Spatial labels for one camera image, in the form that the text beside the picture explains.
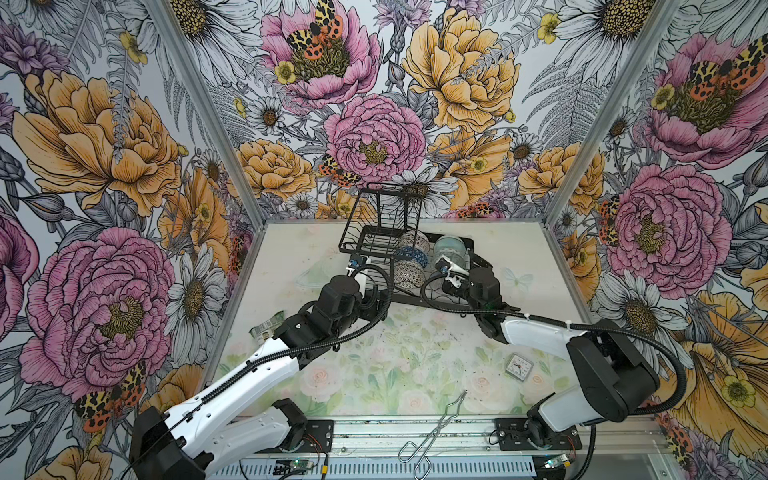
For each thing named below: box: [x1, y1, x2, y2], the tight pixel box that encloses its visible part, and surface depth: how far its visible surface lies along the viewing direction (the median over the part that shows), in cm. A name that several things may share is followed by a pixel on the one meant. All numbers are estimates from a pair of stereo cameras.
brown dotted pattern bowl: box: [393, 260, 426, 289], surface depth 104 cm
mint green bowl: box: [435, 235, 466, 251], surface depth 107 cm
